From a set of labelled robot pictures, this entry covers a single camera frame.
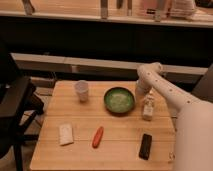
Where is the white folded cloth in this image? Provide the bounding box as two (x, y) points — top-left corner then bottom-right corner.
(59, 124), (74, 146)

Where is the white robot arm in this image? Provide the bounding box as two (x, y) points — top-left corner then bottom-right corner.
(136, 62), (213, 171)

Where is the black chair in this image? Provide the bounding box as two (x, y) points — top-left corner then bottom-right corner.
(0, 38), (44, 171)

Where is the small white bottle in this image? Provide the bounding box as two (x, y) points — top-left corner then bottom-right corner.
(142, 93), (155, 121)

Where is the wooden table board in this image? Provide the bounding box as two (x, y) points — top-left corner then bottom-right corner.
(30, 81), (175, 171)

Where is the clear plastic cup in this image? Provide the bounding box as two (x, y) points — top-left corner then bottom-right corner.
(74, 80), (89, 102)

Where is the green ceramic bowl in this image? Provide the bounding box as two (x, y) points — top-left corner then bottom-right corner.
(104, 87), (135, 114)

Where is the black remote control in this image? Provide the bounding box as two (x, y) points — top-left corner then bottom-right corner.
(139, 134), (152, 160)

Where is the orange carrot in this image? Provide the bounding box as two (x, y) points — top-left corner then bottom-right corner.
(92, 127), (104, 148)

